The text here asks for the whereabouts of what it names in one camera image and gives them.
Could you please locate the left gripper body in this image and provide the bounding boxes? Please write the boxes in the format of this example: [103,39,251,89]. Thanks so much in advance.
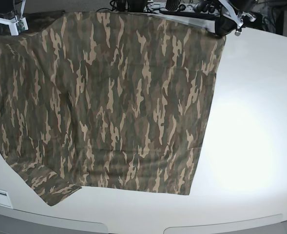
[215,0,256,37]

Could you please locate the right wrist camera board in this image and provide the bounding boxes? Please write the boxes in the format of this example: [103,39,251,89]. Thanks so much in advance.
[16,17,28,34]

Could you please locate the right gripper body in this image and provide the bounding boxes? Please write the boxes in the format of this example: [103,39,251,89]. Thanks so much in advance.
[0,0,26,36]

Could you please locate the black background equipment clutter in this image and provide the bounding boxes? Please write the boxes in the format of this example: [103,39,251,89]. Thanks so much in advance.
[97,0,281,33]

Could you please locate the camouflage T-shirt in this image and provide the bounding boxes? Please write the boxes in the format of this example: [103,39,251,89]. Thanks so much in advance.
[0,12,226,206]

